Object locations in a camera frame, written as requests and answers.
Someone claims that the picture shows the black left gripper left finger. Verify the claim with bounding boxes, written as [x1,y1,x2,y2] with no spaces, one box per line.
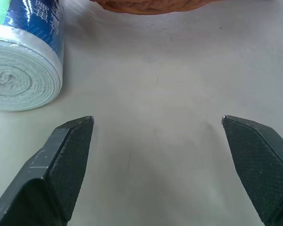
[0,115,95,226]

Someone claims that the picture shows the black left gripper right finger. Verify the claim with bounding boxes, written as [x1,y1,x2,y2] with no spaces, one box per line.
[221,115,283,226]

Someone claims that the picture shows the brown woven basket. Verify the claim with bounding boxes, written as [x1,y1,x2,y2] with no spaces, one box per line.
[89,0,208,16]

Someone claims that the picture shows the white bag roll blue label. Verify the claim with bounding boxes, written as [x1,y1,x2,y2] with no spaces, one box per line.
[0,0,66,112]

